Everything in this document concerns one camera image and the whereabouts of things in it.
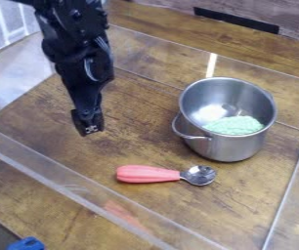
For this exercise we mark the green food lump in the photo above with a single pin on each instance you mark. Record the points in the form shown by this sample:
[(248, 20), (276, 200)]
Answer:
[(234, 125)]

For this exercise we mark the stainless steel pot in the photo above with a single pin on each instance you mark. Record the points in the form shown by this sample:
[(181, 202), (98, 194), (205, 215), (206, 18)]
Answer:
[(225, 114)]

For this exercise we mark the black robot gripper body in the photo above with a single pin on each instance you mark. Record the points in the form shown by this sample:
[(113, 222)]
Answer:
[(84, 64)]

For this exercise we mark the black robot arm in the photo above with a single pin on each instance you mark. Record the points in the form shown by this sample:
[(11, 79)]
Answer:
[(80, 18)]

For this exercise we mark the black strip on table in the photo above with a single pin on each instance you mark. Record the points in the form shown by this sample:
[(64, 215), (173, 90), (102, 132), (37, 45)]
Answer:
[(258, 25)]

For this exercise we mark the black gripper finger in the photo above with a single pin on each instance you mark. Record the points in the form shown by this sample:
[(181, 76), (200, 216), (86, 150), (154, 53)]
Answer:
[(88, 125)]

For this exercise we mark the blue object at corner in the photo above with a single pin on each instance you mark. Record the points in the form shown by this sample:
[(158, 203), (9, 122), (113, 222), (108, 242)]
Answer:
[(27, 243)]

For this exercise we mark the pink handled metal spoon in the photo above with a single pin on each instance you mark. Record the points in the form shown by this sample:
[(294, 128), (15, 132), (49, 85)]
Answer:
[(197, 176)]

